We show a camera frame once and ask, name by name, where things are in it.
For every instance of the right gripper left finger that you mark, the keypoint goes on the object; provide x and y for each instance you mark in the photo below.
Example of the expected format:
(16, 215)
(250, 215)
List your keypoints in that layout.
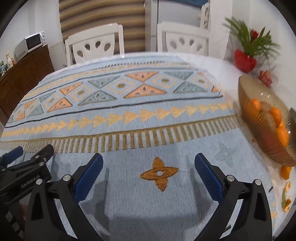
(43, 220)

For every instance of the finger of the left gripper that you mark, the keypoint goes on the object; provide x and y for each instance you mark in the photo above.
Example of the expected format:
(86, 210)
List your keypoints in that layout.
(44, 155)
(11, 156)

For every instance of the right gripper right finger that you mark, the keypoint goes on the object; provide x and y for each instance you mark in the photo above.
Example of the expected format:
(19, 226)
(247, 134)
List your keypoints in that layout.
(254, 219)

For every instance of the stemmed mandarin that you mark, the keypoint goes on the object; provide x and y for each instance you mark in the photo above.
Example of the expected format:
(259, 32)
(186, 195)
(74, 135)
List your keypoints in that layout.
(282, 135)

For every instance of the small mandarin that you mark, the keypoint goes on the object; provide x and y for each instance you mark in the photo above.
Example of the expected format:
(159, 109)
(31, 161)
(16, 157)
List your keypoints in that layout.
(256, 104)

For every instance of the small brown kiwi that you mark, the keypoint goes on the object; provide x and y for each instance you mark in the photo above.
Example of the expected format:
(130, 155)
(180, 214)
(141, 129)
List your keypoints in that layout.
(265, 108)

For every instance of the brown wooden sideboard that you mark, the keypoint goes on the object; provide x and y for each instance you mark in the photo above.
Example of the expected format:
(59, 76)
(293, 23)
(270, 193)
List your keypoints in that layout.
(22, 78)

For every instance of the bottles on sideboard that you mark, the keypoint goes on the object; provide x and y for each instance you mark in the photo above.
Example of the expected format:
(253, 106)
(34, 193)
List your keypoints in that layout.
(9, 64)

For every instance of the amber glass bowl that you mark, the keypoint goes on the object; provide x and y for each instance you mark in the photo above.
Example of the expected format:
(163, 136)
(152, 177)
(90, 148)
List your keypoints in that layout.
(249, 88)

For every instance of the patterned blue table runner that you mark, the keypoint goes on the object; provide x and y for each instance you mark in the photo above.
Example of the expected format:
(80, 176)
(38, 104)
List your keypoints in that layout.
(148, 116)

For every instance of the white microwave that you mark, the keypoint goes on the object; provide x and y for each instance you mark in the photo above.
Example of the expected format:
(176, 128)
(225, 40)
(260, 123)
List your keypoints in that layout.
(28, 44)

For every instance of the left white chair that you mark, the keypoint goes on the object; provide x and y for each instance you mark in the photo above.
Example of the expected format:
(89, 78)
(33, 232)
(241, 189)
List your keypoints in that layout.
(94, 43)

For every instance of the white chair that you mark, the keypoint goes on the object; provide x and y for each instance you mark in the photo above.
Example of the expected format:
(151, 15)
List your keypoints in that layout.
(182, 38)
(94, 43)

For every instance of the striped window blind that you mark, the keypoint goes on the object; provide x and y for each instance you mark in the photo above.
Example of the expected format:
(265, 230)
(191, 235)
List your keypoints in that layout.
(80, 15)

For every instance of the red star ornament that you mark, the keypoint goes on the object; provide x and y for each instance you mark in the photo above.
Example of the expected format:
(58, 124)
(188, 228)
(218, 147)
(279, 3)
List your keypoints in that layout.
(265, 77)

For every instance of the red potted plant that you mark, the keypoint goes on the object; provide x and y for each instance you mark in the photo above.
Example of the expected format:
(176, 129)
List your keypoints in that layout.
(252, 44)

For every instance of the right white chair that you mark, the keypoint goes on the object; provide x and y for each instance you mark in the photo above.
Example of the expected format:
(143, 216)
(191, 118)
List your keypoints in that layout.
(182, 38)

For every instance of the white refrigerator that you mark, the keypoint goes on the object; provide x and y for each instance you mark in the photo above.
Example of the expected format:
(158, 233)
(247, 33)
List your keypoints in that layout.
(183, 12)

